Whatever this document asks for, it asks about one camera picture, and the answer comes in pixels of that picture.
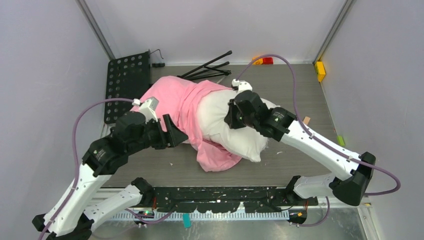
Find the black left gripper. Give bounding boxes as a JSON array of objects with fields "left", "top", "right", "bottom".
[{"left": 129, "top": 113, "right": 189, "bottom": 154}]

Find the white pillow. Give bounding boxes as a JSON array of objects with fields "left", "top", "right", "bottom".
[{"left": 196, "top": 89, "right": 268, "bottom": 162}]

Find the pink pillowcase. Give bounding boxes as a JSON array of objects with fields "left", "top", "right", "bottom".
[{"left": 139, "top": 76, "right": 242, "bottom": 172}]

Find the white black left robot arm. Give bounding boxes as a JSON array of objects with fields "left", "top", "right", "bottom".
[{"left": 32, "top": 111, "right": 188, "bottom": 240}]

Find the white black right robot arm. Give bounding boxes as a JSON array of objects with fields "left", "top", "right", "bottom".
[{"left": 224, "top": 90, "right": 376, "bottom": 207}]

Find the black folded tripod stand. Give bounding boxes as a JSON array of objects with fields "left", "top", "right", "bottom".
[{"left": 176, "top": 50, "right": 233, "bottom": 82}]

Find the orange toy block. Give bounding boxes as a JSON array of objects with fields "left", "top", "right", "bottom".
[{"left": 252, "top": 58, "right": 263, "bottom": 65}]

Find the red toy block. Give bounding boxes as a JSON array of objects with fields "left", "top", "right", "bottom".
[{"left": 262, "top": 57, "right": 274, "bottom": 65}]

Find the black perforated music stand tray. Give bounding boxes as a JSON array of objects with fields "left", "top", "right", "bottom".
[{"left": 103, "top": 49, "right": 151, "bottom": 125}]

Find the wooden block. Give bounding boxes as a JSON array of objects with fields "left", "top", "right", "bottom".
[{"left": 303, "top": 116, "right": 311, "bottom": 125}]

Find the teal tape piece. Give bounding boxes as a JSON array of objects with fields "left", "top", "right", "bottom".
[{"left": 182, "top": 213, "right": 192, "bottom": 229}]

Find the yellow toy block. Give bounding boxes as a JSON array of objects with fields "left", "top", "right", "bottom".
[{"left": 314, "top": 61, "right": 326, "bottom": 83}]

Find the green toy block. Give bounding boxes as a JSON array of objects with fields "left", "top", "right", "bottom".
[{"left": 336, "top": 135, "right": 346, "bottom": 147}]

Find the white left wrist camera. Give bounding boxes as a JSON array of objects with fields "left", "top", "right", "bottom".
[{"left": 138, "top": 97, "right": 159, "bottom": 123}]

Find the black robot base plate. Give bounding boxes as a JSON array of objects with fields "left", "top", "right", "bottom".
[{"left": 138, "top": 186, "right": 318, "bottom": 214}]

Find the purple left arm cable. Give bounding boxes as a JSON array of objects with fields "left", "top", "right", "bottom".
[{"left": 37, "top": 97, "right": 173, "bottom": 240}]

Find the aluminium slotted rail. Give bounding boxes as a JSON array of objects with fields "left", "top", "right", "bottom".
[{"left": 109, "top": 208, "right": 306, "bottom": 222}]

